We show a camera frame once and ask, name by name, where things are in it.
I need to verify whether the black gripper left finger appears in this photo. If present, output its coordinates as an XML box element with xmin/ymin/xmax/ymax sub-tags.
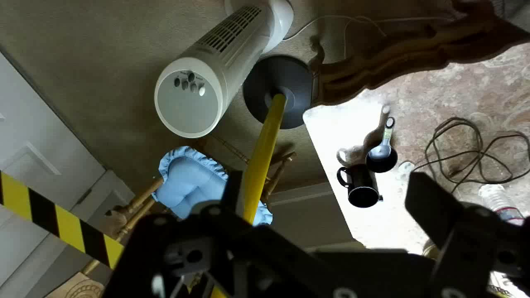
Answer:
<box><xmin>102</xmin><ymin>169</ymin><xmax>332</xmax><ymax>298</ymax></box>

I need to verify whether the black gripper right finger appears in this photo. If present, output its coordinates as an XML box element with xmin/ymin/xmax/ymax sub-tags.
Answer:
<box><xmin>404</xmin><ymin>170</ymin><xmax>530</xmax><ymax>298</ymax></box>

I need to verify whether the black handled measuring cup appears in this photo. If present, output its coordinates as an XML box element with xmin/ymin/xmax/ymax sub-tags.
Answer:
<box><xmin>364</xmin><ymin>114</ymin><xmax>399</xmax><ymax>173</ymax></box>

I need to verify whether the yellow pole with black base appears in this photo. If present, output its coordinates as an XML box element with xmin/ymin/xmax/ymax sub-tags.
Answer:
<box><xmin>235</xmin><ymin>54</ymin><xmax>318</xmax><ymax>226</ymax></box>

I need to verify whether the wooden chair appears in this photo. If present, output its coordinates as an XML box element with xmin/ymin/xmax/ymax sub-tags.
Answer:
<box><xmin>81</xmin><ymin>152</ymin><xmax>296</xmax><ymax>278</ymax></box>

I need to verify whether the blue ruffled seat cushion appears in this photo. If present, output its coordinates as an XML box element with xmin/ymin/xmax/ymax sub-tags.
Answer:
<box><xmin>150</xmin><ymin>144</ymin><xmax>275</xmax><ymax>226</ymax></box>

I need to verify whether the black mug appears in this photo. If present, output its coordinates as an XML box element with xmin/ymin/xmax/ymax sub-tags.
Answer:
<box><xmin>334</xmin><ymin>162</ymin><xmax>384</xmax><ymax>210</ymax></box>

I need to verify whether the yellow black caution tape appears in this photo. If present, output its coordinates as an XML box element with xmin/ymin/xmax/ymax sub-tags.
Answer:
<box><xmin>0</xmin><ymin>170</ymin><xmax>125</xmax><ymax>271</ymax></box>

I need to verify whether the marble top wooden side table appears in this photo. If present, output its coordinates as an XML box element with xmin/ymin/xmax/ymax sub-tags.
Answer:
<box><xmin>301</xmin><ymin>0</ymin><xmax>530</xmax><ymax>256</ymax></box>

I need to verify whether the white panelled door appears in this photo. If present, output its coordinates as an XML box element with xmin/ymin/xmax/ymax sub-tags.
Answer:
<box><xmin>0</xmin><ymin>51</ymin><xmax>137</xmax><ymax>298</ymax></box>

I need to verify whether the white tower fan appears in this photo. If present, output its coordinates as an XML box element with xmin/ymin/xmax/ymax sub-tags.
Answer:
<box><xmin>152</xmin><ymin>0</ymin><xmax>294</xmax><ymax>140</ymax></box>

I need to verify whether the black cable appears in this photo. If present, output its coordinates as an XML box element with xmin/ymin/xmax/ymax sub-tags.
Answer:
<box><xmin>422</xmin><ymin>114</ymin><xmax>530</xmax><ymax>195</ymax></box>

